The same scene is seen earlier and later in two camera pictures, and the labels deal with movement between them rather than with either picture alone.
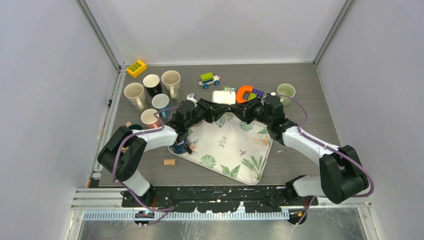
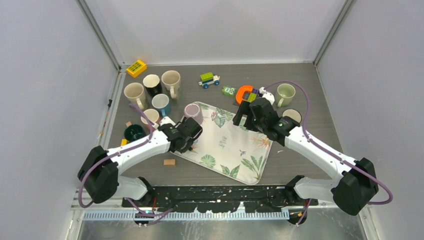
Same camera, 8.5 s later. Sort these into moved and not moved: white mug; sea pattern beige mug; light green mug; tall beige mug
Moved: white mug
Not moved: tall beige mug; sea pattern beige mug; light green mug
